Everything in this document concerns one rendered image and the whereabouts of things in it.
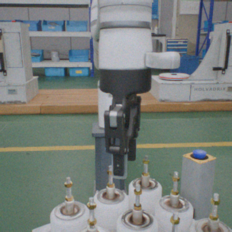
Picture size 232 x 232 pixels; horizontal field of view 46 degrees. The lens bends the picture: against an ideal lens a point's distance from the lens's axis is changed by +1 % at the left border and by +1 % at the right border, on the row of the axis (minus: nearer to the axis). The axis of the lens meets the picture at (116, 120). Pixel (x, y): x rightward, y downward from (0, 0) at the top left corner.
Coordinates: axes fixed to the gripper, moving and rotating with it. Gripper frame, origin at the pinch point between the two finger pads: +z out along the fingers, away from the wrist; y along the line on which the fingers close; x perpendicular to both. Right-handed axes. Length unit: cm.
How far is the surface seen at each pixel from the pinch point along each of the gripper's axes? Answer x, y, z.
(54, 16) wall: -392, -763, -119
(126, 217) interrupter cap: -3.7, -17.3, 21.5
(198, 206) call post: 14, -40, 29
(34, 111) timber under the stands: -126, -180, 36
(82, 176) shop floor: -40, -79, 44
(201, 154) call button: 13.5, -42.0, 13.3
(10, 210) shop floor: -57, -46, 45
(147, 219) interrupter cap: 1.4, -18.0, 21.6
